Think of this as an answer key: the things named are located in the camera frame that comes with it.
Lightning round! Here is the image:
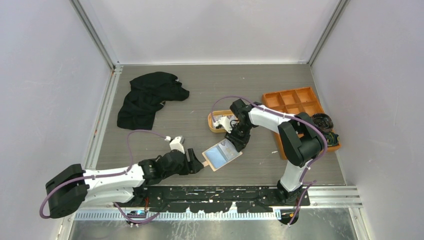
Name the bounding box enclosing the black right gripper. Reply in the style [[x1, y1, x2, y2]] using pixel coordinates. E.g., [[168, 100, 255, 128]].
[[224, 122, 253, 153]]

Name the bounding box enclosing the yellow oval tray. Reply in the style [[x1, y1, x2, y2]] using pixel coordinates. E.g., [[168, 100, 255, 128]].
[[207, 110, 238, 133]]

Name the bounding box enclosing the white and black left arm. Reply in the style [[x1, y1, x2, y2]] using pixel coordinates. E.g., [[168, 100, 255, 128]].
[[39, 148, 205, 219]]

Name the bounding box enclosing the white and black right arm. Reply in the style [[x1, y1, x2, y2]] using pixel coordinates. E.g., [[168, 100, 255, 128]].
[[225, 99, 328, 206]]

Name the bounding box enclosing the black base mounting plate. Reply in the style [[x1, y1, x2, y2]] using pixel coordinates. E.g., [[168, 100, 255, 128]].
[[118, 185, 310, 214]]

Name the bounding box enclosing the orange compartment tray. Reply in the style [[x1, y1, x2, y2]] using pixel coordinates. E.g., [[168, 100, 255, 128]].
[[261, 87, 342, 152]]

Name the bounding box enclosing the black cloth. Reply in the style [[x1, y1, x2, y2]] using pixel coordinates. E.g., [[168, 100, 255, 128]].
[[116, 71, 190, 130]]

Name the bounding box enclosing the green patterned rolled tie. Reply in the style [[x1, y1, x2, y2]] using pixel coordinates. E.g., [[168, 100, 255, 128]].
[[325, 131, 340, 147]]

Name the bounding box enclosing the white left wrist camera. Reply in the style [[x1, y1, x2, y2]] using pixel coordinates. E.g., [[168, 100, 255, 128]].
[[164, 136, 185, 154]]

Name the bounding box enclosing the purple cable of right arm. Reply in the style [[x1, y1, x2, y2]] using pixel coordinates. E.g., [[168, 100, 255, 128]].
[[210, 96, 329, 226]]

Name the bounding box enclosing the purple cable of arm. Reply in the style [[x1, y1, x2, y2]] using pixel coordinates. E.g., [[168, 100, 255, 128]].
[[210, 96, 329, 226], [39, 129, 171, 227]]

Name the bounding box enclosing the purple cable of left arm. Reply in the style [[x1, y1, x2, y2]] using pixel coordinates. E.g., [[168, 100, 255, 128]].
[[39, 129, 171, 227]]

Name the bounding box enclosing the aluminium front rail frame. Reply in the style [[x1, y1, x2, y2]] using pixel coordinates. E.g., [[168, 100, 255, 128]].
[[67, 185, 363, 222]]

